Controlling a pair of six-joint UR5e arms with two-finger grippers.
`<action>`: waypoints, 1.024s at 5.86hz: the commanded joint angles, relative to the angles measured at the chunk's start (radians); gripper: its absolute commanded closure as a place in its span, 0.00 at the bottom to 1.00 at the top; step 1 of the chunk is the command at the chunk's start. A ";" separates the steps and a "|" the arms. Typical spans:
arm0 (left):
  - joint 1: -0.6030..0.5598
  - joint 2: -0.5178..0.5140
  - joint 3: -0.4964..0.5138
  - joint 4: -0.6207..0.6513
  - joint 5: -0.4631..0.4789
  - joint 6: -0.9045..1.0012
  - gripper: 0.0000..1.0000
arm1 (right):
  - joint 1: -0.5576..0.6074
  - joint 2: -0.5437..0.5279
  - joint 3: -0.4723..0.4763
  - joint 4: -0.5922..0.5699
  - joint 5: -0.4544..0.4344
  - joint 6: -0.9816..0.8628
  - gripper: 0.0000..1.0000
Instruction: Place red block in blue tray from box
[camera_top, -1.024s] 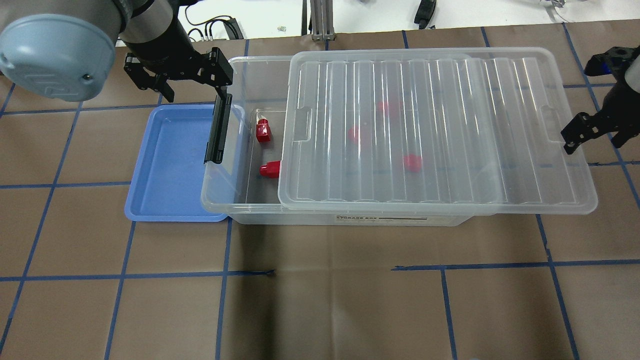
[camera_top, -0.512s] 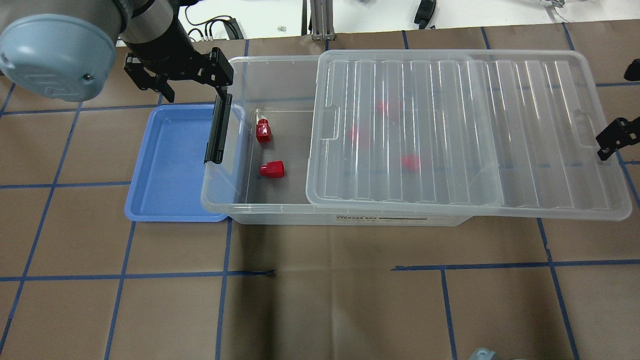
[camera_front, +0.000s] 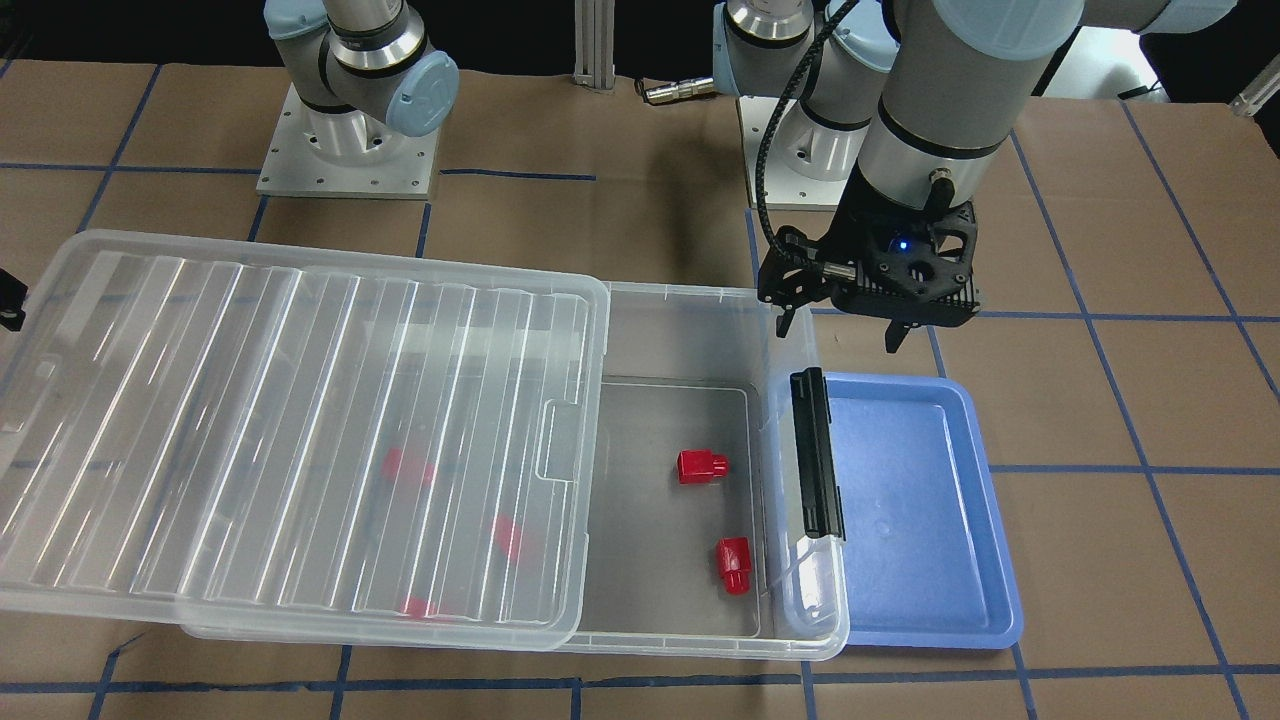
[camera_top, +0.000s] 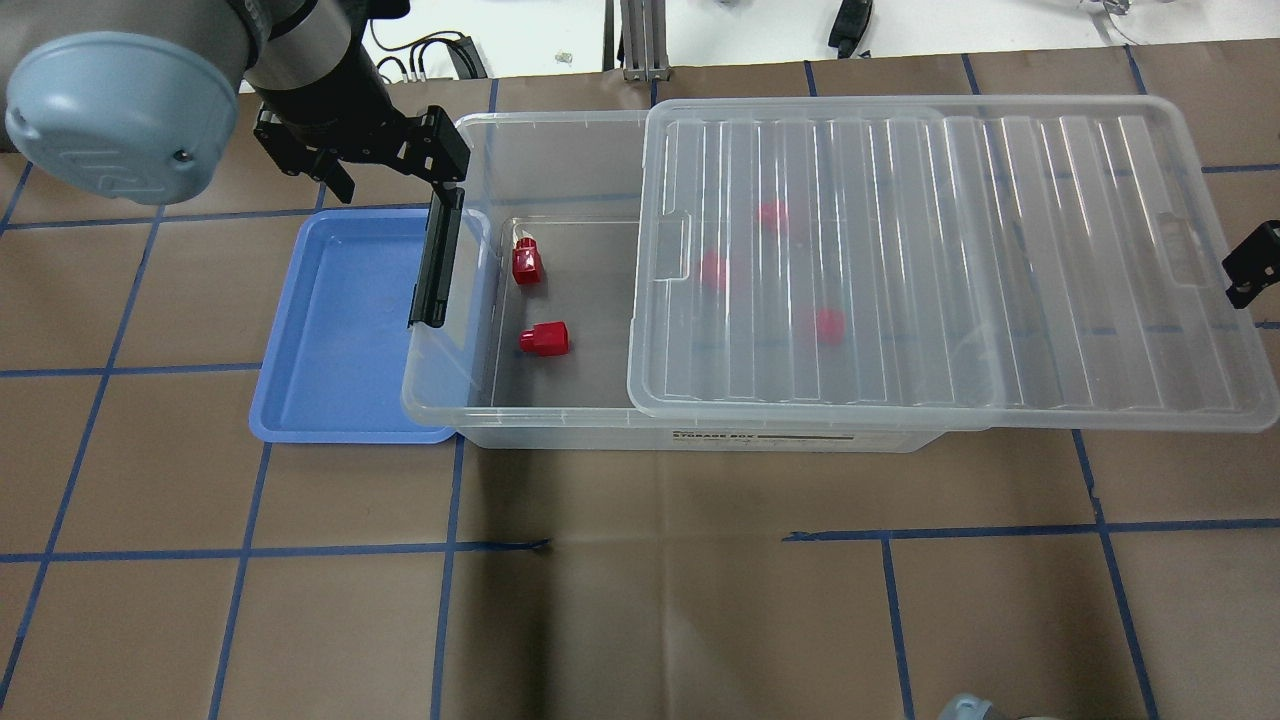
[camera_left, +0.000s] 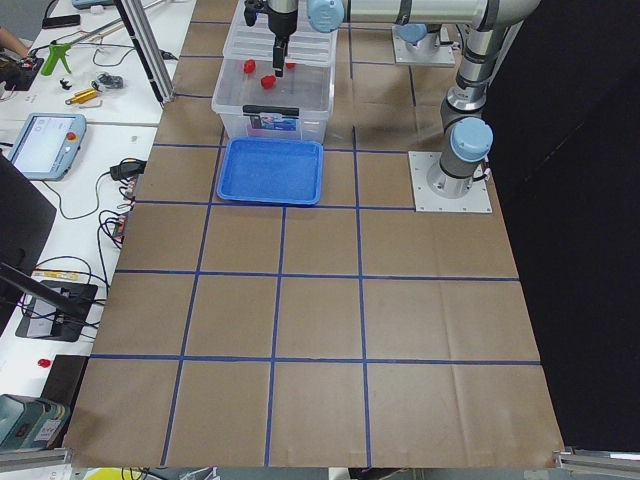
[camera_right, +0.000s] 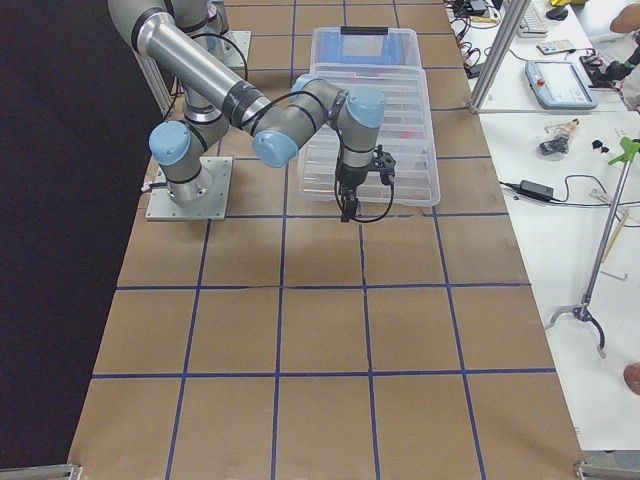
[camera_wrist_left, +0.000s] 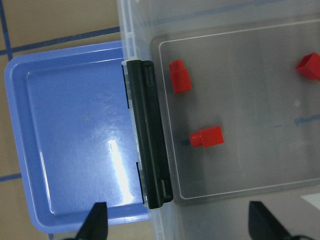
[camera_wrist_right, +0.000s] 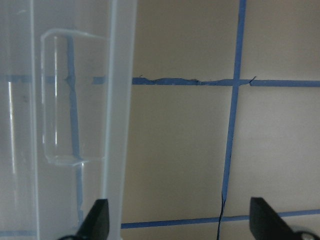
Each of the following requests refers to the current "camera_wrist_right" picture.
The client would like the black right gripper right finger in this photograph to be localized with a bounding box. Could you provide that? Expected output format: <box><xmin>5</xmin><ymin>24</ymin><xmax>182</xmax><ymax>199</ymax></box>
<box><xmin>249</xmin><ymin>197</ymin><xmax>320</xmax><ymax>240</ymax></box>

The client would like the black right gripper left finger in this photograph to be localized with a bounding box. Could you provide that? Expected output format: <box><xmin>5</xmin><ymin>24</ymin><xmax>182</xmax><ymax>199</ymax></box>
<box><xmin>60</xmin><ymin>198</ymin><xmax>110</xmax><ymax>240</ymax></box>

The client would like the clear plastic storage box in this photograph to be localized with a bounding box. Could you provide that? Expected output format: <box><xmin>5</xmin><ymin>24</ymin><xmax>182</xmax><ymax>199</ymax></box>
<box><xmin>0</xmin><ymin>0</ymin><xmax>138</xmax><ymax>240</ymax></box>

